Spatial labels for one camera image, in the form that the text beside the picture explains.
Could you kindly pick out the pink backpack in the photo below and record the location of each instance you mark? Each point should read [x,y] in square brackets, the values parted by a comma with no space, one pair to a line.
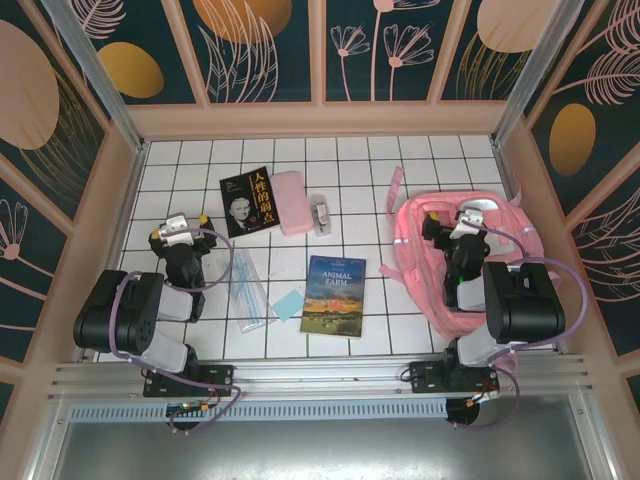
[415,235]

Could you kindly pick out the black book with portrait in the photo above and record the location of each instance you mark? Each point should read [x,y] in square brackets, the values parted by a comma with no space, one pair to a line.
[250,205]

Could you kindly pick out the clear plastic ruler pouch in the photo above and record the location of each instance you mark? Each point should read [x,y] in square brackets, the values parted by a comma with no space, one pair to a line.
[245,290]

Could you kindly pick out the pink pencil case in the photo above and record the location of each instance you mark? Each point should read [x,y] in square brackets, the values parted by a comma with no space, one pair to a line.
[290,200]

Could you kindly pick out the Animal Farm book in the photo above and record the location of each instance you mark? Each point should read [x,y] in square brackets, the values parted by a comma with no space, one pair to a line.
[332,300]

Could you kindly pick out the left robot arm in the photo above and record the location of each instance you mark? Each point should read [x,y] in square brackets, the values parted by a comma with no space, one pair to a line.
[110,310]

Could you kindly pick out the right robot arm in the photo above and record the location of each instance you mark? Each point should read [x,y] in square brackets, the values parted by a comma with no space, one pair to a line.
[525,300]

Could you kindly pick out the blue sticky note pad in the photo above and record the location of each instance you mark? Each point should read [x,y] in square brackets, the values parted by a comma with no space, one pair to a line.
[287,306]

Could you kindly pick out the small circuit board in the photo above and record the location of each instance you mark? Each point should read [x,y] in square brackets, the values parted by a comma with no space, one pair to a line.
[187,406]

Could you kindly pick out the grey metal sheet panel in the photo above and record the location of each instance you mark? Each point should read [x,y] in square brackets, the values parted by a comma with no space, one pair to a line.
[320,450]

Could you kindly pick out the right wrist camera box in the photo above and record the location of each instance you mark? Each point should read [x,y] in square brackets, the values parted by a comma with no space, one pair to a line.
[467,222]

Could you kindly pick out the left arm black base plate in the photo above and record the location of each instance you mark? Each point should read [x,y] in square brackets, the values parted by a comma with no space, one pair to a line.
[220,375]

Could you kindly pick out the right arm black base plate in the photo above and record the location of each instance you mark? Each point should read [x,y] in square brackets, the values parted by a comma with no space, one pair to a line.
[425,375]

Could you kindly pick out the aluminium frame post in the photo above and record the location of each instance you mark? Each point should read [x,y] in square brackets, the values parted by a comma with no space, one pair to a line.
[535,65]
[95,75]

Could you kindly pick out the aluminium mounting rail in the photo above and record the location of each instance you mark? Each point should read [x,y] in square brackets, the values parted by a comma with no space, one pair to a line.
[320,372]

